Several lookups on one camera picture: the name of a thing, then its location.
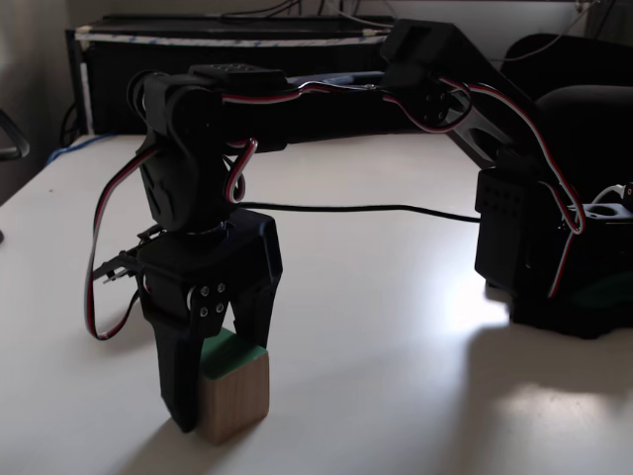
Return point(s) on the black office chair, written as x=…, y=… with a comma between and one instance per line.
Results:
x=593, y=114

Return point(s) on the green-topped wooden cube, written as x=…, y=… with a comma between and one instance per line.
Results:
x=237, y=396

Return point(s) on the black chair armrest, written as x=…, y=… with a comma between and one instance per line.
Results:
x=20, y=141

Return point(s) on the black cabinet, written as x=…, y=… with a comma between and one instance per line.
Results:
x=109, y=89

